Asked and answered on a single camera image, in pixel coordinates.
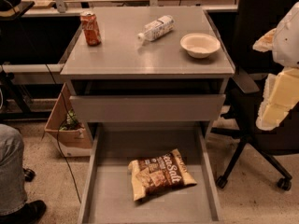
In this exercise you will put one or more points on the brown sea salt chip bag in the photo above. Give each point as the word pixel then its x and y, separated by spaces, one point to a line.
pixel 152 175

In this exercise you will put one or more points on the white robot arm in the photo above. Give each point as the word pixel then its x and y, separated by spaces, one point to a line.
pixel 281 91

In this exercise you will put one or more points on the grey top drawer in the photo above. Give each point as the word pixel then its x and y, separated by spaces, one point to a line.
pixel 147 108

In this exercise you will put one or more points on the grey drawer cabinet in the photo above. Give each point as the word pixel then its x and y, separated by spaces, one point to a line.
pixel 122 65

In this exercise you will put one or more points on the open grey middle drawer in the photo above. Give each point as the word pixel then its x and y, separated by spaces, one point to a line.
pixel 108 194

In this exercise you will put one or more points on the white paper bowl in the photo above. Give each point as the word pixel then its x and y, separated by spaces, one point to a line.
pixel 200 46

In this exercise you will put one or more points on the clear plastic water bottle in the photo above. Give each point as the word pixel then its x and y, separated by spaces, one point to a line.
pixel 157 28

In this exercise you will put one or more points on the cardboard box on floor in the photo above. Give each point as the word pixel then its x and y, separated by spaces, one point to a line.
pixel 69 134

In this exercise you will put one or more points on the red soda can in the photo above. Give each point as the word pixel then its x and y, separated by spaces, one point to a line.
pixel 90 28

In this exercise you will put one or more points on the black office chair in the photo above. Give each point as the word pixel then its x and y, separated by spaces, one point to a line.
pixel 239 30

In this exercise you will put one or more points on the black shoe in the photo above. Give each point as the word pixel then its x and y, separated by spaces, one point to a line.
pixel 31 213

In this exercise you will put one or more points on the person's leg in jeans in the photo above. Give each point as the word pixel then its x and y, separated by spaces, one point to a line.
pixel 13 196

